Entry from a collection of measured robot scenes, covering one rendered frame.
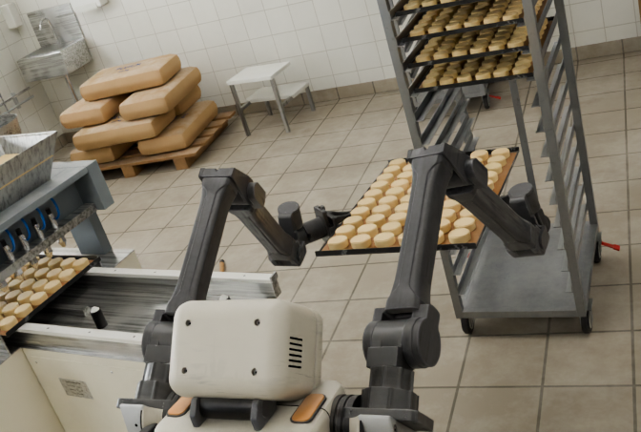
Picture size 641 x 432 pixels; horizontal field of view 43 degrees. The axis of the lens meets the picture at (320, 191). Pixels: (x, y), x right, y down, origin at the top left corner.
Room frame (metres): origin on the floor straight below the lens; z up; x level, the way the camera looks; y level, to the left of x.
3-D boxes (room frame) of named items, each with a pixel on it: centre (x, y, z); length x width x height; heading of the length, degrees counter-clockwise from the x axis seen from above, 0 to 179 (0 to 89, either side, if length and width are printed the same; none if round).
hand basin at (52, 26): (6.85, 1.72, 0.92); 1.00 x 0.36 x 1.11; 65
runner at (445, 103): (2.86, -0.54, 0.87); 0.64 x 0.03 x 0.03; 152
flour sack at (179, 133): (6.00, 0.89, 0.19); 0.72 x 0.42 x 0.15; 159
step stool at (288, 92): (5.92, 0.14, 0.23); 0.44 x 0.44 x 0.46; 57
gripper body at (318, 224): (1.92, 0.04, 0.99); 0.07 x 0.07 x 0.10; 17
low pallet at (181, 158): (6.11, 1.17, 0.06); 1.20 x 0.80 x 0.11; 67
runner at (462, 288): (2.86, -0.54, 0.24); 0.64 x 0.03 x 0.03; 152
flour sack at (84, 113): (6.24, 1.40, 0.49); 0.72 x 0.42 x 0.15; 155
